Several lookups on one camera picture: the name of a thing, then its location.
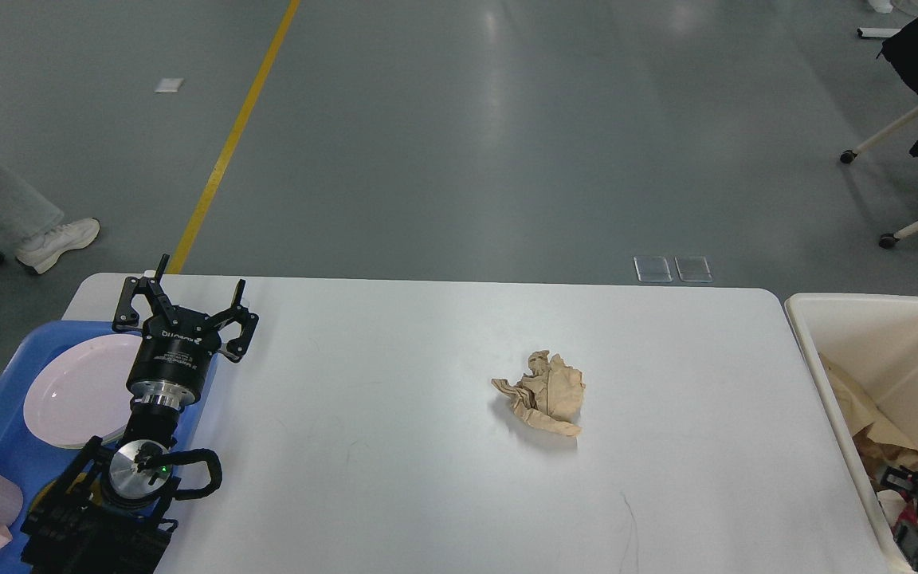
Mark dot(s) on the clear floor plate right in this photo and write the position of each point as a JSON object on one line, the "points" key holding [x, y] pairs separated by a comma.
{"points": [[694, 269]]}

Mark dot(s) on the person legs at left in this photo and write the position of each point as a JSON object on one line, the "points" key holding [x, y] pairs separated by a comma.
{"points": [[35, 228]]}

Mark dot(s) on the pink plate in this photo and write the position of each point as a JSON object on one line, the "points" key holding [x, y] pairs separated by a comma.
{"points": [[82, 393]]}

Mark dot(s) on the clear floor plate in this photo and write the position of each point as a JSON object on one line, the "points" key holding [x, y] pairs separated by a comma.
{"points": [[653, 270], [694, 269]]}

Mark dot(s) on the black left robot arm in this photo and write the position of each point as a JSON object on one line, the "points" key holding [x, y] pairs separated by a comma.
{"points": [[107, 512]]}

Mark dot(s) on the beige plastic bin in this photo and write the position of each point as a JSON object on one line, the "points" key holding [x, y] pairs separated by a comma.
{"points": [[874, 338]]}

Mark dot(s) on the crushed red soda can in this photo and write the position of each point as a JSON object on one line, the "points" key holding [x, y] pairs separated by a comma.
{"points": [[908, 516]]}

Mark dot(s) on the white paper cup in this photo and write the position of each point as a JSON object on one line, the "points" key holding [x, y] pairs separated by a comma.
{"points": [[893, 504]]}

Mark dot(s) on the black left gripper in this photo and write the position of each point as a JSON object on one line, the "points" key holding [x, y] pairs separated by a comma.
{"points": [[171, 367]]}

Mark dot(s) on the clear floor plate left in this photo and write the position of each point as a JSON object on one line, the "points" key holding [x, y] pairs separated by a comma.
{"points": [[653, 270]]}

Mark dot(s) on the crumpled brown paper left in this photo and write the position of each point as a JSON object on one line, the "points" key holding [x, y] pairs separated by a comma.
{"points": [[549, 397]]}

